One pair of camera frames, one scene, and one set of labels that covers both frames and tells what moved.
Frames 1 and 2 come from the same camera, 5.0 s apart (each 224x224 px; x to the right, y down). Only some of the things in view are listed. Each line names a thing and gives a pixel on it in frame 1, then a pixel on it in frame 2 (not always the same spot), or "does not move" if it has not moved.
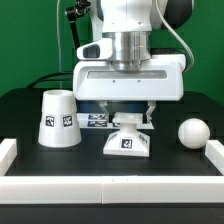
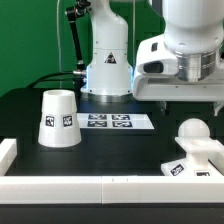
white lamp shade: [59, 122] does not move
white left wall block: [8, 153] does not move
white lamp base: [128, 141] to [204, 158]
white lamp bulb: [193, 133] does not move
